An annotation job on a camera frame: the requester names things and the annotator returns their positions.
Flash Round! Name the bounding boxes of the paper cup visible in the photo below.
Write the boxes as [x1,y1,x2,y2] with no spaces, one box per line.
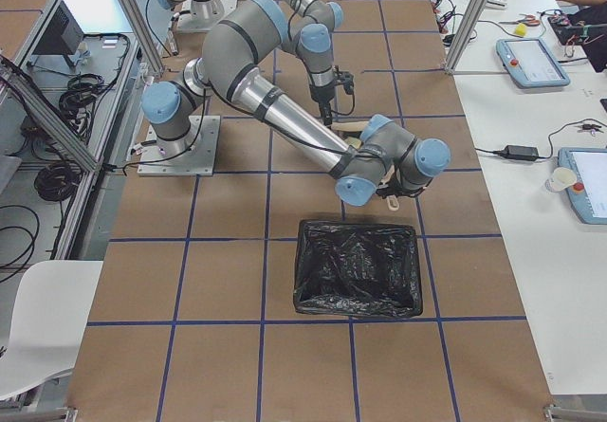
[544,167,578,193]

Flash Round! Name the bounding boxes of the white plastic dustpan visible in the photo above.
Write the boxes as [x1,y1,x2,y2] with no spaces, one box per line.
[343,135,404,213]

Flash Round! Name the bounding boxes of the black power adapter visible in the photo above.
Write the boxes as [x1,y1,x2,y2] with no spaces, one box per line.
[492,144,540,161]

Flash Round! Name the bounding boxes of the black lined trash bin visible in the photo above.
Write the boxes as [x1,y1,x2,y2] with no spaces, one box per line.
[293,220,423,319]

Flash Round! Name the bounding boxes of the far teach pendant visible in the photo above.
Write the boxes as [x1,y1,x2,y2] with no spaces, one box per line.
[495,38,570,89]

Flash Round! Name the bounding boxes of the teach pendant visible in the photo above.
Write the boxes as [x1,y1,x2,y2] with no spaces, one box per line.
[558,147,606,225]
[495,38,570,89]

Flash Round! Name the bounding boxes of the orange handled scissors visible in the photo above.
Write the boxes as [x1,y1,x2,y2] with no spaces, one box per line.
[499,14,541,28]

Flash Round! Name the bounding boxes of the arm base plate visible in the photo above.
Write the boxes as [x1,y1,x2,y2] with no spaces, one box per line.
[176,0,238,33]
[137,115,221,176]

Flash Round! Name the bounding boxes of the cream hand brush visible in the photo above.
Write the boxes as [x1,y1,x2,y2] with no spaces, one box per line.
[330,120,369,134]

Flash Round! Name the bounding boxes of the near teach pendant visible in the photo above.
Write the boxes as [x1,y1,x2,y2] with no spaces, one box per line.
[558,147,606,225]

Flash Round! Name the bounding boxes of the aluminium frame post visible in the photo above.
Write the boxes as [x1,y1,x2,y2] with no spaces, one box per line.
[444,0,487,75]

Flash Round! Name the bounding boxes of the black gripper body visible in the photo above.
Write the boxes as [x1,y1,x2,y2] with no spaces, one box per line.
[377,173,430,199]
[308,65,354,109]

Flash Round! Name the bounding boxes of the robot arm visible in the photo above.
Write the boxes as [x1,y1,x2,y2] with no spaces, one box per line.
[197,0,354,126]
[141,0,451,207]

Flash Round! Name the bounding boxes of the white chair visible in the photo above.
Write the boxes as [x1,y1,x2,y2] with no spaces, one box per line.
[1,260,103,400]

